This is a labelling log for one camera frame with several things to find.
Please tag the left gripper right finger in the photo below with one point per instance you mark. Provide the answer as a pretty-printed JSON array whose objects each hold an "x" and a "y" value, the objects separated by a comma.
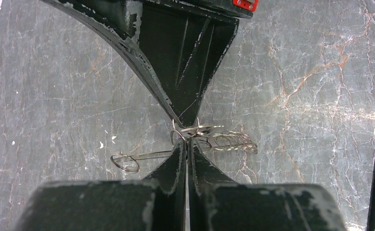
[{"x": 218, "y": 203}]

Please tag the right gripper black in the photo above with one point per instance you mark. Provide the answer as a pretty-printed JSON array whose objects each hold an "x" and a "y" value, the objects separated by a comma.
[{"x": 173, "y": 46}]

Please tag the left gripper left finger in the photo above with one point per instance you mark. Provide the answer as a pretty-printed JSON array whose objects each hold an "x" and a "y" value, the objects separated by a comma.
[{"x": 154, "y": 203}]

